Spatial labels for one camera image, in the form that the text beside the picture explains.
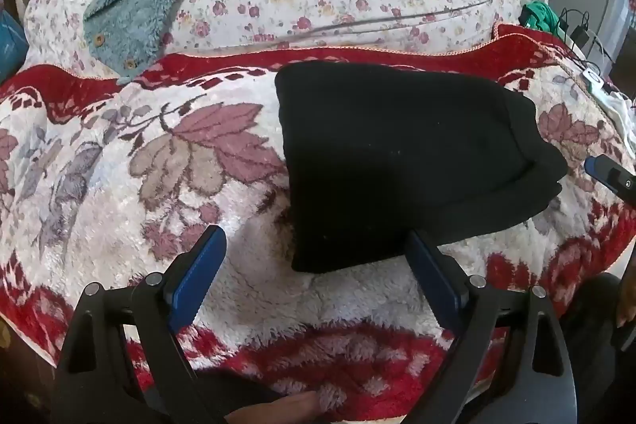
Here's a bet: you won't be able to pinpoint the green cloth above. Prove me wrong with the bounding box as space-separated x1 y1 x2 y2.
519 2 567 42

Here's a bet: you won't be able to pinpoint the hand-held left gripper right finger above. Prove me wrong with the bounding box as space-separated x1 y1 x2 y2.
405 229 580 424

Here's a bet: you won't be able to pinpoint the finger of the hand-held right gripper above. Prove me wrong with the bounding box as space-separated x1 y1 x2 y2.
584 154 636 205

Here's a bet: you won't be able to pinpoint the small white device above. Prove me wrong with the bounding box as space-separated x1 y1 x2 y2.
581 69 608 94

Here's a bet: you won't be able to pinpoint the black pants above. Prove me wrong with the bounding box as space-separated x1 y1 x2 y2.
275 61 568 275

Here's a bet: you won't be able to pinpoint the black charger with cables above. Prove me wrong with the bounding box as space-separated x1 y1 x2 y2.
559 9 594 54

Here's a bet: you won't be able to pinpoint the white cloth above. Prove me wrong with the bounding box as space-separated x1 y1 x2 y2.
596 91 636 147

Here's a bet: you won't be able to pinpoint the red white floral plush blanket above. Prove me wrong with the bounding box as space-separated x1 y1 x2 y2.
0 24 636 420

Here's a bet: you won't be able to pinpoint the person's left hand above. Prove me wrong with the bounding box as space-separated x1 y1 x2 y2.
223 390 324 424

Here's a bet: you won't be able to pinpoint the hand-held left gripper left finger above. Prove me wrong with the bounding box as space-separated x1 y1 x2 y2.
50 225 229 424

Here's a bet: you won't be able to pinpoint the blue object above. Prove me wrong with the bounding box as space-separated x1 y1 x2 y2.
0 12 25 72

